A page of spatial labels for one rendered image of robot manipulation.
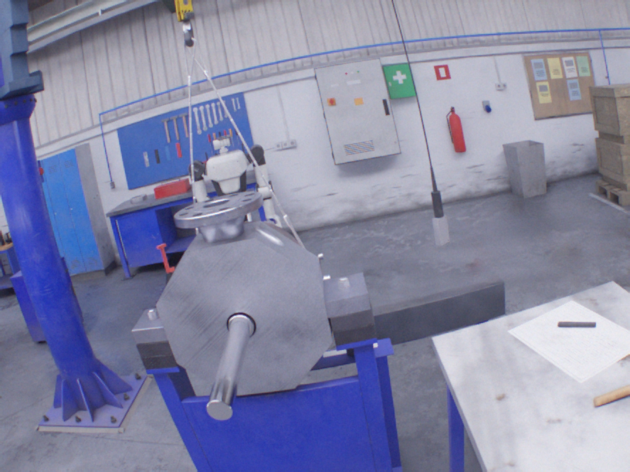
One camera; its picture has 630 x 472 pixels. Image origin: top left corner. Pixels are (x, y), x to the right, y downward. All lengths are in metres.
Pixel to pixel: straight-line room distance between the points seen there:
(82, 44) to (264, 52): 2.72
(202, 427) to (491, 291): 1.16
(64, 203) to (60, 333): 3.93
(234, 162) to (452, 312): 2.10
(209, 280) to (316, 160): 5.28
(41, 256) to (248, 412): 1.95
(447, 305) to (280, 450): 0.81
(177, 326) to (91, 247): 5.57
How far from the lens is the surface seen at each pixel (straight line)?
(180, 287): 1.53
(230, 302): 1.52
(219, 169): 3.66
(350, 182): 6.75
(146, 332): 1.64
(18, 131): 3.28
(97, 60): 7.44
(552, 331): 1.64
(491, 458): 1.17
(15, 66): 3.17
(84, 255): 7.20
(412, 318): 1.98
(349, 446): 1.82
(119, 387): 3.72
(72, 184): 7.04
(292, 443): 1.80
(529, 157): 6.62
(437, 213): 2.42
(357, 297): 1.51
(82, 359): 3.49
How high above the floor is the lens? 1.67
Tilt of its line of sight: 13 degrees down
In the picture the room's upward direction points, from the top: 12 degrees counter-clockwise
